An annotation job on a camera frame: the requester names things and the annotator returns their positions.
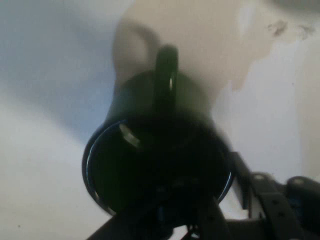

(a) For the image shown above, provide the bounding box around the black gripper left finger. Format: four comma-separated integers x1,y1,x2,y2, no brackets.
87,179,234,240

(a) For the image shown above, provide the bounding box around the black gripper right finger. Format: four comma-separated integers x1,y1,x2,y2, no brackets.
231,150,320,240

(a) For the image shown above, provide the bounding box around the green enamel mug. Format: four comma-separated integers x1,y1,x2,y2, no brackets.
81,44,236,217

